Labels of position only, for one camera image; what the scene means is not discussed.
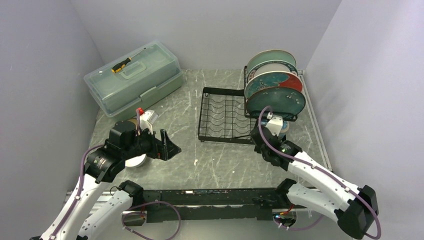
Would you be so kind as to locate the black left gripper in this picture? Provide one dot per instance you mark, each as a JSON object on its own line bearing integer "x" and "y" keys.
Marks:
{"x": 164, "y": 149}

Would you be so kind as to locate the black wire dish rack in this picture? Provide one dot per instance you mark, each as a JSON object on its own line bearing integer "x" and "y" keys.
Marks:
{"x": 223, "y": 117}

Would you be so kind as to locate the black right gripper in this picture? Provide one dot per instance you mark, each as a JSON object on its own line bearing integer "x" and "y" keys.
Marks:
{"x": 257, "y": 148}

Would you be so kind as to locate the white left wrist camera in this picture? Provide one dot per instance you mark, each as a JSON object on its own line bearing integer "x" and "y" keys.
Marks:
{"x": 145, "y": 120}

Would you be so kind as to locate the light blue flower plate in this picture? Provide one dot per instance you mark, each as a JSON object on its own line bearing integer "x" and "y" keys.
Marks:
{"x": 270, "y": 55}

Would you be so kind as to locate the white ceramic bowl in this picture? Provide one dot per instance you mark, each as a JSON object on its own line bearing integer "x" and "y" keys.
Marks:
{"x": 135, "y": 162}

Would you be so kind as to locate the yellow black handled screwdriver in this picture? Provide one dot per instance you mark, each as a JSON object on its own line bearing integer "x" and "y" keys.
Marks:
{"x": 121, "y": 65}

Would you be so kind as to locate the brown glazed bowl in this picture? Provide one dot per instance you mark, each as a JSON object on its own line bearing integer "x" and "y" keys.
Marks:
{"x": 132, "y": 120}

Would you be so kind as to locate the blue mug orange inside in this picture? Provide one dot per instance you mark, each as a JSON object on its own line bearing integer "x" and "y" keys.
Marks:
{"x": 283, "y": 131}

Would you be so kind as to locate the red teal rimmed plate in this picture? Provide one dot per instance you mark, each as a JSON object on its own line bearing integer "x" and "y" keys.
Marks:
{"x": 271, "y": 66}

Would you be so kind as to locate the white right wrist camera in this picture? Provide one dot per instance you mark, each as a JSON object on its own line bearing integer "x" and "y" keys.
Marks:
{"x": 275, "y": 124}

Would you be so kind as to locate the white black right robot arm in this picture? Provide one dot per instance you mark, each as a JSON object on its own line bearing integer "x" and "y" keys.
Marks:
{"x": 353, "y": 208}

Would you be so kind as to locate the dark blue speckled plate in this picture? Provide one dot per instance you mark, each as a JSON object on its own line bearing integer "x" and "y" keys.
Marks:
{"x": 281, "y": 99}

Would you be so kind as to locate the red teal flower plate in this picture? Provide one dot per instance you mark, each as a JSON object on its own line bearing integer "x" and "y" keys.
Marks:
{"x": 273, "y": 79}

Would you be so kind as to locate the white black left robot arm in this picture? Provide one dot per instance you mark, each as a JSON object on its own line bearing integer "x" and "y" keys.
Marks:
{"x": 100, "y": 166}

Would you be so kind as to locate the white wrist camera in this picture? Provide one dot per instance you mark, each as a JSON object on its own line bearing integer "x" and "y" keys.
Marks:
{"x": 145, "y": 120}
{"x": 275, "y": 124}

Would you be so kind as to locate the green translucent plastic storage box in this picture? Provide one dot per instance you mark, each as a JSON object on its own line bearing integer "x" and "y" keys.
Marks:
{"x": 150, "y": 76}

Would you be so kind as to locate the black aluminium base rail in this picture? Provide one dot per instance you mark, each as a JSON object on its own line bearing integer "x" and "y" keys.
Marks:
{"x": 260, "y": 204}

